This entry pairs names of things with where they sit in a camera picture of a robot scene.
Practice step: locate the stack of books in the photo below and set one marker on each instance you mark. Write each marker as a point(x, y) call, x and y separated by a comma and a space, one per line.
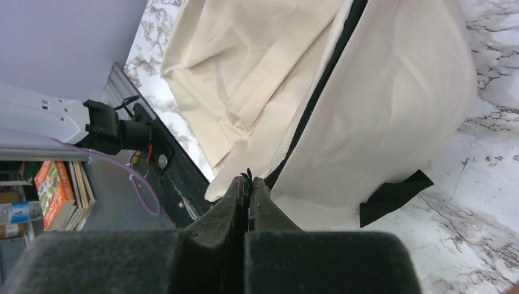
point(65, 195)

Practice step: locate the plastic water bottle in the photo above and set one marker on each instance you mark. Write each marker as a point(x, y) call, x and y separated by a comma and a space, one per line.
point(20, 212)

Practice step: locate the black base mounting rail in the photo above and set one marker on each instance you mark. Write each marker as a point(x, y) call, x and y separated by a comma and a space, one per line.
point(178, 182)

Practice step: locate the cream canvas backpack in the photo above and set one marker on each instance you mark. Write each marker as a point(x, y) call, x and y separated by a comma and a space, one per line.
point(336, 105)

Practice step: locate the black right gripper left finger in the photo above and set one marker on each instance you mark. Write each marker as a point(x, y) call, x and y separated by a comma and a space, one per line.
point(205, 257)

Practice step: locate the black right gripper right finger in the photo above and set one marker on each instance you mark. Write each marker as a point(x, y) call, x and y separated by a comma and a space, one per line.
point(281, 258)

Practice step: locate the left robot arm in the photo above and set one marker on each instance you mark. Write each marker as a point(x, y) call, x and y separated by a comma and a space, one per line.
point(85, 124)

